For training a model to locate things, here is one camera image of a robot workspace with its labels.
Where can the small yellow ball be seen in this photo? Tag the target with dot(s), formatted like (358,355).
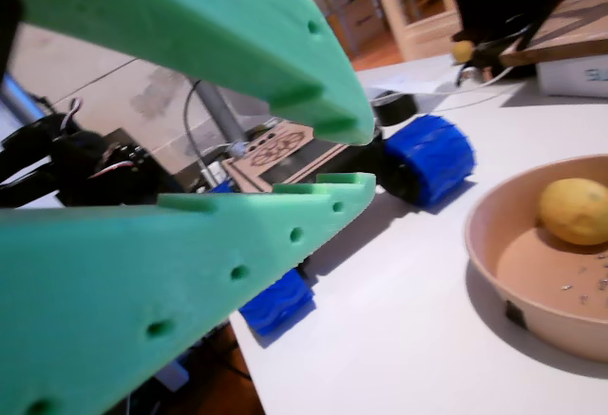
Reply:
(463,50)

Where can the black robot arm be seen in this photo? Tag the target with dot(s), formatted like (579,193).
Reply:
(43,149)

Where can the wooden rover body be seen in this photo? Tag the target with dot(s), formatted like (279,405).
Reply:
(285,144)

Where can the grey metal pole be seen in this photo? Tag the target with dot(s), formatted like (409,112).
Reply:
(221,111)

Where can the white paper sheet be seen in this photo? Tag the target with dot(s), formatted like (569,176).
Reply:
(404,85)

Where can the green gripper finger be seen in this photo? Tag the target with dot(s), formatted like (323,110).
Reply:
(190,16)

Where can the white wooden frame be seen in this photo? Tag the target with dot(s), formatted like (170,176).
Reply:
(394,6)

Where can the black tape roll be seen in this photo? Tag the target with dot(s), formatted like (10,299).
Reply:
(399,111)

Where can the yellow lemon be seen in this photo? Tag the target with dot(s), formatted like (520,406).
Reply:
(575,211)

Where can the blue rover wheel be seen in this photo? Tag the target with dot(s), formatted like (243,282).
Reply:
(221,188)
(427,158)
(280,306)

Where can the white printed cardboard box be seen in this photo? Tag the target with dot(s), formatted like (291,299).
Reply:
(570,78)

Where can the black tripod leg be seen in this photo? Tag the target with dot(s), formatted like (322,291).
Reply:
(551,6)

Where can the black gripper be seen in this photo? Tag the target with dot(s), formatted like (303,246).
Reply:
(128,168)

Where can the brown paper bowl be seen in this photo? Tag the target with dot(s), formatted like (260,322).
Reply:
(522,253)

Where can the brown wooden board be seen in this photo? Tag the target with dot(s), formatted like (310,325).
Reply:
(570,30)

